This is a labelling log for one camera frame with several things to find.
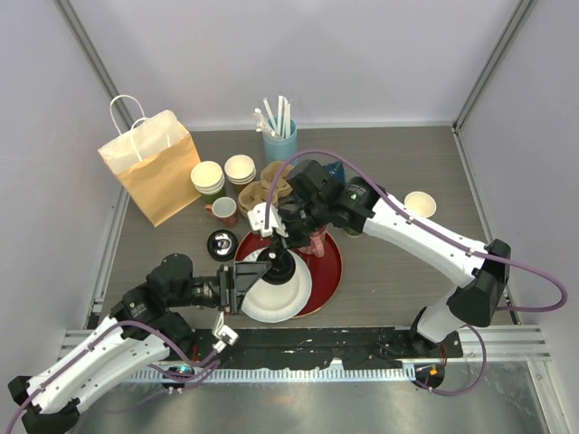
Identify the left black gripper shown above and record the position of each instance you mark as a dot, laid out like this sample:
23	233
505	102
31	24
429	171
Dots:
239	278

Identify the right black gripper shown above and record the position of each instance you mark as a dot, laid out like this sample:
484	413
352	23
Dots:
292	240

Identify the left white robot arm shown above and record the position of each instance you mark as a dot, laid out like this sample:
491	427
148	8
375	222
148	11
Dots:
140	330

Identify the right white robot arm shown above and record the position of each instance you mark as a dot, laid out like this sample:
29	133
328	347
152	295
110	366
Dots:
477	269

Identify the white paper plate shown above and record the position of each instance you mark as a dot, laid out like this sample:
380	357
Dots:
273	303

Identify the pink glass mug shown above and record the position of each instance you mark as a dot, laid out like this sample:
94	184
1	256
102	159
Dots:
316	243

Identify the red round tray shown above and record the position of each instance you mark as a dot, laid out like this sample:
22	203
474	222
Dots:
326	273

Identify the front cardboard cup carrier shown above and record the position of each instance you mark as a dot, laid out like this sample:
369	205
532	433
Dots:
254	193

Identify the brown paper cup stack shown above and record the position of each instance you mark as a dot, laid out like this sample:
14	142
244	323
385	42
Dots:
240	171

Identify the green paper cup stack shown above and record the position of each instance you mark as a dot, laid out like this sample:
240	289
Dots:
208	179

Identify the blue straw holder cup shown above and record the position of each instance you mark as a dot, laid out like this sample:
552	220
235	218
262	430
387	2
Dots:
281	149

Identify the blue plastic dish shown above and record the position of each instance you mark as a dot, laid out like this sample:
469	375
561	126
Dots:
337	170

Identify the brown paper bag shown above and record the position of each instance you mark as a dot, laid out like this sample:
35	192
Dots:
153	161

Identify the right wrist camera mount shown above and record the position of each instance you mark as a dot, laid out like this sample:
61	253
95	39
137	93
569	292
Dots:
262	219

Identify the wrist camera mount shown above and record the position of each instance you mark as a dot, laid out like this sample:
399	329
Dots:
262	219
224	335

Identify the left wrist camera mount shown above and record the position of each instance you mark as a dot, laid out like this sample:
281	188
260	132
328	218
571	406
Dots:
224	335

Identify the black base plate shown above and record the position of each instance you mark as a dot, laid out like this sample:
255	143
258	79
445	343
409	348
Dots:
310	348

